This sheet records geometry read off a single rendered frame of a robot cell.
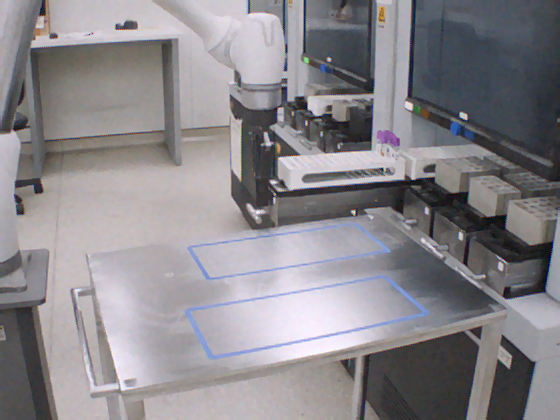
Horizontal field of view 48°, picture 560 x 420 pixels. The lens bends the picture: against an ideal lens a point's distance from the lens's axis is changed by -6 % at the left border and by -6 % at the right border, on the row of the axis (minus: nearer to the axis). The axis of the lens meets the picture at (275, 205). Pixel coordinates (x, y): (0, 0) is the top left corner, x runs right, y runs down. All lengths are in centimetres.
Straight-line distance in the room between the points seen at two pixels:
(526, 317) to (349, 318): 38
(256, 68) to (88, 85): 362
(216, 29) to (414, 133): 58
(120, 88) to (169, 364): 421
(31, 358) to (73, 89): 368
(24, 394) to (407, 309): 88
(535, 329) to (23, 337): 102
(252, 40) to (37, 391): 91
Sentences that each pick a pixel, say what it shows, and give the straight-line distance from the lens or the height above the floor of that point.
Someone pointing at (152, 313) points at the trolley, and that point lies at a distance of 103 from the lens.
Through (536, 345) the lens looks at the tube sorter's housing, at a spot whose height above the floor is 70.
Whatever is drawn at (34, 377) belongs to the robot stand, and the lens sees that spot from 153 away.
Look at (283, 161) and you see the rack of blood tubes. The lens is 159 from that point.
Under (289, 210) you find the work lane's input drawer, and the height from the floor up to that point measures 77.
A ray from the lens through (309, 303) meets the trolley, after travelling 104.
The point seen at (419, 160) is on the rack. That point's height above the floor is 86.
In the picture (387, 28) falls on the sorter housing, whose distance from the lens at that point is 187.
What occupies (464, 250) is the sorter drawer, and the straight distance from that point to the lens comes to 140.
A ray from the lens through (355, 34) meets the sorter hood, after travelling 205.
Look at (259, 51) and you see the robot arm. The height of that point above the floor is 114.
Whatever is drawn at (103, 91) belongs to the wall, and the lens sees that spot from 502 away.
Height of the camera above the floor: 132
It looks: 20 degrees down
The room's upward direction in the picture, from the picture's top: straight up
